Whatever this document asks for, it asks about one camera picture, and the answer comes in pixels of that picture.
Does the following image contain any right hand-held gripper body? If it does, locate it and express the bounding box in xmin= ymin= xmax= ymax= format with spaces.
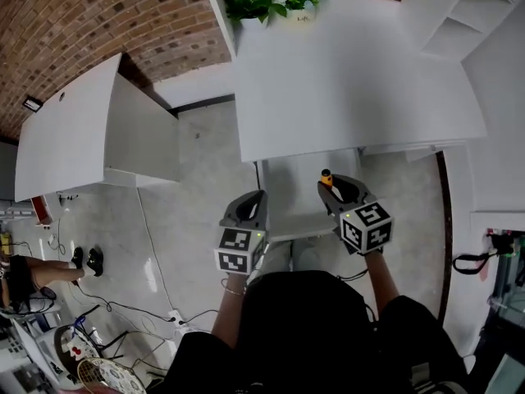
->
xmin=326 ymin=196 xmax=395 ymax=256

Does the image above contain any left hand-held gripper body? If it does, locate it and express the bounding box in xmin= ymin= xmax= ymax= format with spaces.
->
xmin=213 ymin=214 xmax=271 ymax=277

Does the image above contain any white drawer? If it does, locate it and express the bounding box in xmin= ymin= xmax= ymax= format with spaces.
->
xmin=360 ymin=140 xmax=468 ymax=158
xmin=260 ymin=148 xmax=364 ymax=244

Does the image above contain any person's right forearm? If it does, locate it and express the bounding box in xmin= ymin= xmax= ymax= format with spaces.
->
xmin=363 ymin=250 xmax=401 ymax=316

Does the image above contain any person's left forearm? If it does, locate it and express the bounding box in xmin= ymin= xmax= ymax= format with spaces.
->
xmin=208 ymin=271 xmax=249 ymax=350

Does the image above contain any closed white drawer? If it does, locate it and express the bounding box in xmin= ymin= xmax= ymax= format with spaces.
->
xmin=360 ymin=140 xmax=468 ymax=158

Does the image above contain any person's right shoe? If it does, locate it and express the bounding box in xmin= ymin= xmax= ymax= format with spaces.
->
xmin=293 ymin=240 xmax=326 ymax=271

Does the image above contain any white desk with hutch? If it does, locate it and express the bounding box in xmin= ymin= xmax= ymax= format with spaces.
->
xmin=199 ymin=0 xmax=518 ymax=164

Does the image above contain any person's black shirt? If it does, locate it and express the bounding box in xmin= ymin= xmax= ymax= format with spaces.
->
xmin=151 ymin=268 xmax=473 ymax=394

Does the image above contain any small plain white desk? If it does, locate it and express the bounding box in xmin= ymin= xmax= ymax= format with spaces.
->
xmin=14 ymin=52 xmax=181 ymax=203

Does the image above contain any green leafy potted plant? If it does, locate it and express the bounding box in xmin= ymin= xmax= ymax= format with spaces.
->
xmin=223 ymin=0 xmax=288 ymax=30

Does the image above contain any grey cabinet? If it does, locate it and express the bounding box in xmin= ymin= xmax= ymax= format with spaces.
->
xmin=0 ymin=141 xmax=18 ymax=201

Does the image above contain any thin bracelet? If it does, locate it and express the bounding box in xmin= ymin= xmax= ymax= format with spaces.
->
xmin=223 ymin=279 xmax=247 ymax=297

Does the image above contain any white floor cable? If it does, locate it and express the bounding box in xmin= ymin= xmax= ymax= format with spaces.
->
xmin=135 ymin=186 xmax=182 ymax=316

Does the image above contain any black strap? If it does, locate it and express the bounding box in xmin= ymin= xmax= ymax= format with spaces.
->
xmin=452 ymin=251 xmax=493 ymax=274

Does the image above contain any black floor cable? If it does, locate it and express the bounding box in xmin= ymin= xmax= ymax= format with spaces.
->
xmin=73 ymin=281 xmax=174 ymax=324

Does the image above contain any black camera device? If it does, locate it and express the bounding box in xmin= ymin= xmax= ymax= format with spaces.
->
xmin=487 ymin=230 xmax=516 ymax=258

